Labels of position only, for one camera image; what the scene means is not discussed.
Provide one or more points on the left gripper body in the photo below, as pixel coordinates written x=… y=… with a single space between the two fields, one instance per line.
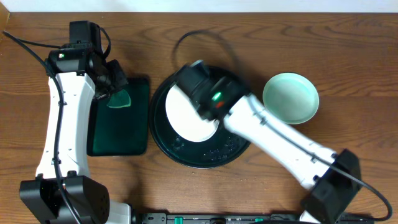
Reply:
x=115 y=78

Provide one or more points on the green scouring sponge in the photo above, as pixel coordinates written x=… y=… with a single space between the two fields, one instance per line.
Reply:
x=119 y=100

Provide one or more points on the white plate with green stain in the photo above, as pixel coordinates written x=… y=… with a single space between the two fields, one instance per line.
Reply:
x=184 y=118

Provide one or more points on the mint plate with green stain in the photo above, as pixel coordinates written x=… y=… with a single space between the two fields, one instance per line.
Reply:
x=290 y=97

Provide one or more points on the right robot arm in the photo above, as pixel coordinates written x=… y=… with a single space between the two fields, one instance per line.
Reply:
x=332 y=179

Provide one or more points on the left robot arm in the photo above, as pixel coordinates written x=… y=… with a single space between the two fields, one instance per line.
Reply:
x=63 y=191

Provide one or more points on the round black tray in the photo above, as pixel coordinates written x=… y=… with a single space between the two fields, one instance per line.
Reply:
x=221 y=147

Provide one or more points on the rectangular black water tray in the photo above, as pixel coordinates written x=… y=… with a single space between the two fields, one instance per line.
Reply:
x=120 y=132

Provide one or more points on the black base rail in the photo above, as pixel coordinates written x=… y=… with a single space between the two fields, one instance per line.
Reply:
x=163 y=218

